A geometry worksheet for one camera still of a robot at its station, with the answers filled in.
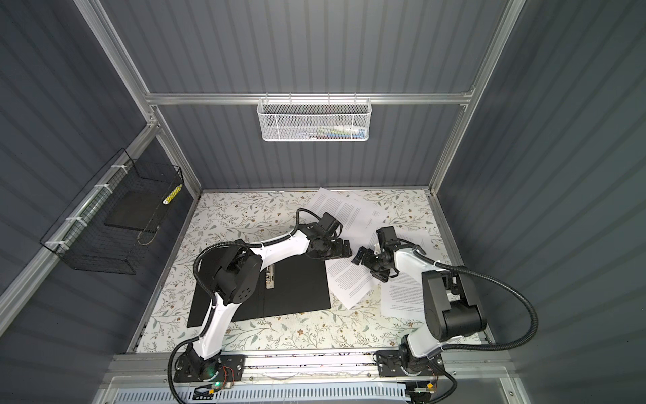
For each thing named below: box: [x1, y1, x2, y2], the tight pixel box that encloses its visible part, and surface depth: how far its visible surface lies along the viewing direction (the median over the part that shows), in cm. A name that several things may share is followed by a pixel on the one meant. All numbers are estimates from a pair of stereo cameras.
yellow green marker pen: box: [162, 183, 183, 206], surface depth 83 cm
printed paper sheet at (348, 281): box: [324, 256, 382, 310], surface depth 93 cm
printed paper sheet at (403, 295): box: [380, 267, 426, 324], surface depth 88 cm
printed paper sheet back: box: [307, 186, 390, 256], surface depth 115 cm
